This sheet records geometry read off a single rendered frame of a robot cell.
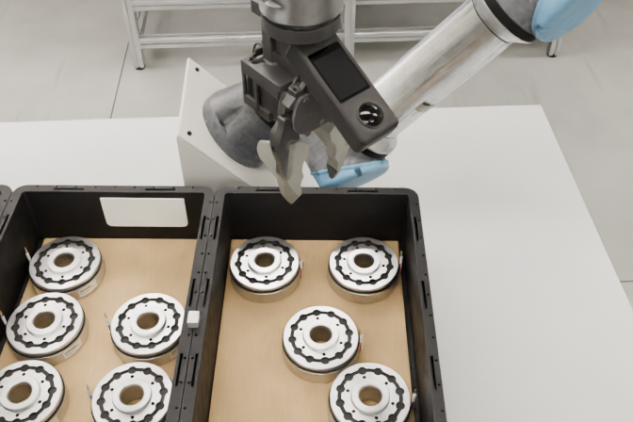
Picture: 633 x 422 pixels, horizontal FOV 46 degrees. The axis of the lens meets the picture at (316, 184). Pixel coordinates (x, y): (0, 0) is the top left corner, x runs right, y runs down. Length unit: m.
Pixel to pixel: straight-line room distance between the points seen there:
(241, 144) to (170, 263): 0.24
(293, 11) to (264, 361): 0.54
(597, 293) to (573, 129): 1.54
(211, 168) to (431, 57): 0.41
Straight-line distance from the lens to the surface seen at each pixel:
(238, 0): 2.84
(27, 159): 1.60
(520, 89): 2.97
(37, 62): 3.21
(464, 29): 1.03
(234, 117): 1.25
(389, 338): 1.05
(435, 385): 0.92
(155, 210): 1.14
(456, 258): 1.33
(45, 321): 1.11
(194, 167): 1.23
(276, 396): 1.00
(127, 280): 1.14
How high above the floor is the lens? 1.69
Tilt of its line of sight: 44 degrees down
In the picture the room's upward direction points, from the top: straight up
